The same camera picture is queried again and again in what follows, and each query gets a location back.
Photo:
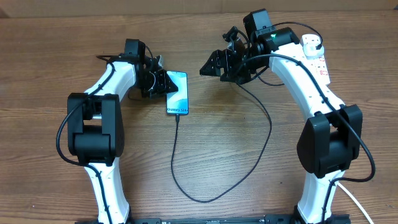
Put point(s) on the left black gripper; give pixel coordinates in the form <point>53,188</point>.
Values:
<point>162,86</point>

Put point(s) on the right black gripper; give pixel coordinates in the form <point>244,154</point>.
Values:
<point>227,58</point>

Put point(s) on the blue Galaxy smartphone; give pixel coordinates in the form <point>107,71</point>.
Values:
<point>177,102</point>

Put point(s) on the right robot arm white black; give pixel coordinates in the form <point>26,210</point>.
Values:
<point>331,135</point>

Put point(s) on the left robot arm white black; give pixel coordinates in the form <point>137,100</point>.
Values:
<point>94,123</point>

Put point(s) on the white charger plug adapter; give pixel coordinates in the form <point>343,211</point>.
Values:
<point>311,52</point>

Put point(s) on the white power strip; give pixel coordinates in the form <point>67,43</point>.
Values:
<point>319,64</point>

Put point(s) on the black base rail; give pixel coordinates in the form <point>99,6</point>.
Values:
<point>267,219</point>

